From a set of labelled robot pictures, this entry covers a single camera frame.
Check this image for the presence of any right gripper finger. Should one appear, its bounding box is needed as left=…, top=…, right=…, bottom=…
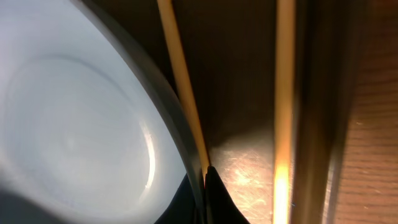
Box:
left=155, top=166, right=249, bottom=224

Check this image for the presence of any wooden chopstick short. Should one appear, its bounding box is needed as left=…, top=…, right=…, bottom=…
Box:
left=157, top=0, right=210, bottom=177

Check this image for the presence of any wooden chopstick long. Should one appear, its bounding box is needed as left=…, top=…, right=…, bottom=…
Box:
left=273, top=0, right=296, bottom=224

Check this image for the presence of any mint green bowl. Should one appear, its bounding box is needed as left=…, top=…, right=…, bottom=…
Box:
left=1, top=1, right=205, bottom=223

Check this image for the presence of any brown serving tray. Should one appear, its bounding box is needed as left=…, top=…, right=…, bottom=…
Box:
left=93, top=0, right=366, bottom=223

